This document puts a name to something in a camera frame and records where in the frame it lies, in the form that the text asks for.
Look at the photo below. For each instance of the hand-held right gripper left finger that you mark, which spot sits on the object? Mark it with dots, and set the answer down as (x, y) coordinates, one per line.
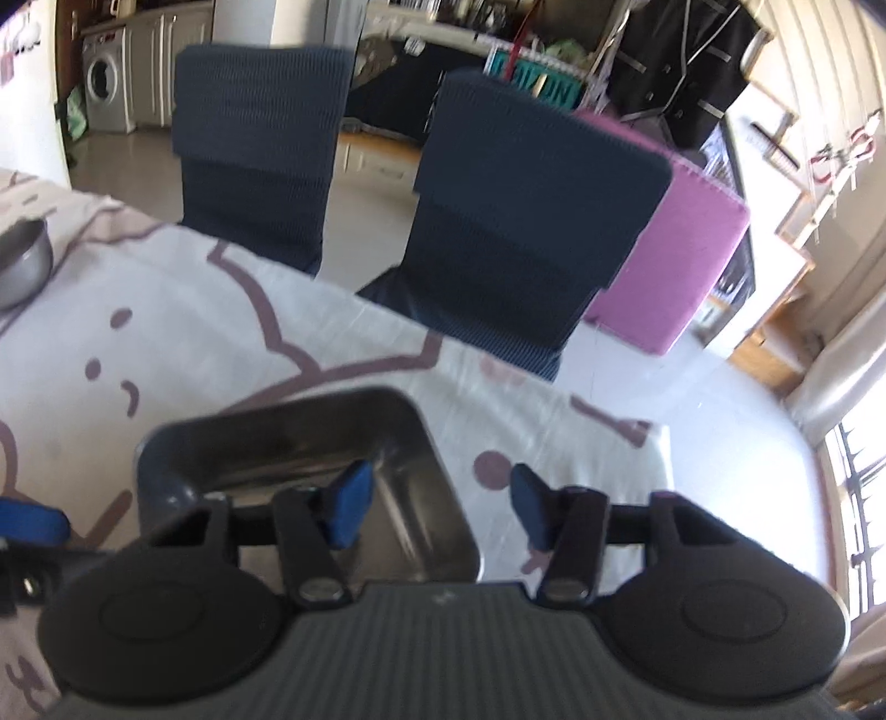
(349, 505)

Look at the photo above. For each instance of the round steel bowl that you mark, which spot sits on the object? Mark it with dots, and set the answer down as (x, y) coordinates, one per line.
(24, 270)

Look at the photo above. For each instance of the black vest white trim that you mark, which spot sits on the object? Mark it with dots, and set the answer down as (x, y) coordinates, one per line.
(664, 69)

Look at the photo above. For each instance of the grey kitchen base cabinet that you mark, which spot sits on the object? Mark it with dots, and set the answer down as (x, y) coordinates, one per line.
(166, 62)

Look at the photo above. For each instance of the teal lettered sign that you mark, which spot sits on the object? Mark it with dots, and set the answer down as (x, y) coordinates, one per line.
(547, 86)

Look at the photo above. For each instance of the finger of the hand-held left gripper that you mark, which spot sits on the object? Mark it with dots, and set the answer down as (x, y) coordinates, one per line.
(31, 520)

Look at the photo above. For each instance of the cream window curtain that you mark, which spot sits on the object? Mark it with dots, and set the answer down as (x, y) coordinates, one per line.
(837, 374)

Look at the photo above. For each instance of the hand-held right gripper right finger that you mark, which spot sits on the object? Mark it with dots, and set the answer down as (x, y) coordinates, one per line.
(529, 505)

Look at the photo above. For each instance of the pink covered chair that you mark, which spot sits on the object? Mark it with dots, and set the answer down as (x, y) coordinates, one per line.
(678, 242)

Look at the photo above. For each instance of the dark blue chair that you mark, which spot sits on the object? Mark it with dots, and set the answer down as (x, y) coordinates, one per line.
(512, 221)
(256, 152)

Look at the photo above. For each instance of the large rectangular steel container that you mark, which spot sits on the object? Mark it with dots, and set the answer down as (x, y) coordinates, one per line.
(277, 443)

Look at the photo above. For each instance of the grey washing machine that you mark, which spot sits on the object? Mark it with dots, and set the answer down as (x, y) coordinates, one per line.
(107, 76)

